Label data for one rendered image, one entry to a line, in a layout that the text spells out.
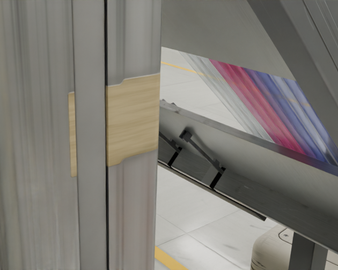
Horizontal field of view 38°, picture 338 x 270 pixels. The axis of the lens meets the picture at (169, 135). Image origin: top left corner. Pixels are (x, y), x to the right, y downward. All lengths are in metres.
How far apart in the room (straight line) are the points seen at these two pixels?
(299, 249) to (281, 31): 0.92
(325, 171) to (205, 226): 1.53
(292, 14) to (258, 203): 0.58
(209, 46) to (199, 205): 1.81
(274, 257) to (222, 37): 1.13
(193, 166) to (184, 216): 1.24
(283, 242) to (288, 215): 0.73
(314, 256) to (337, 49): 0.89
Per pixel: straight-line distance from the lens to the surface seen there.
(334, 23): 0.24
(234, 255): 1.88
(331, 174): 0.53
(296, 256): 1.14
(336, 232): 0.71
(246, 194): 0.79
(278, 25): 0.22
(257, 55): 0.36
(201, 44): 0.40
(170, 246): 1.91
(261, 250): 1.47
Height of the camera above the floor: 1.05
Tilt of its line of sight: 21 degrees down
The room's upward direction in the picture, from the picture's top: 2 degrees clockwise
